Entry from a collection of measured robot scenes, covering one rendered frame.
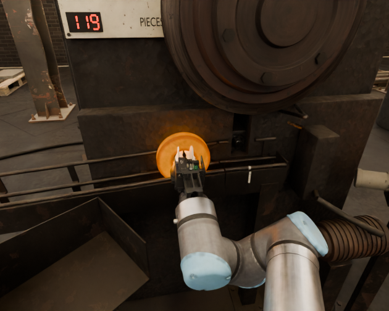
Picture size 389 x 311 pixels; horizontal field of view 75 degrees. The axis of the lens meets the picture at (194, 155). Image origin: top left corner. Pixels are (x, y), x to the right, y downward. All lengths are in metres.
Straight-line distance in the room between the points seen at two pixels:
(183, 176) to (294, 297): 0.33
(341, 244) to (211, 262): 0.52
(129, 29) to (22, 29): 2.69
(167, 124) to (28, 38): 2.74
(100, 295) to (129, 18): 0.65
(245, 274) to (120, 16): 0.66
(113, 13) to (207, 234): 0.56
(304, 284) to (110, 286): 0.40
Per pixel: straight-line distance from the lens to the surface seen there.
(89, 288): 0.66
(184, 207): 0.56
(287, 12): 0.58
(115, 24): 0.74
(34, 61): 3.40
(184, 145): 0.72
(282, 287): 0.44
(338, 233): 0.93
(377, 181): 0.93
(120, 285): 0.64
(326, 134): 0.86
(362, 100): 1.01
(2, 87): 4.90
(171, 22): 0.61
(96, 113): 0.77
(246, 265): 0.58
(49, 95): 3.46
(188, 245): 0.52
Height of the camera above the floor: 1.12
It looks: 29 degrees down
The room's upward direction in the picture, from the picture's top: straight up
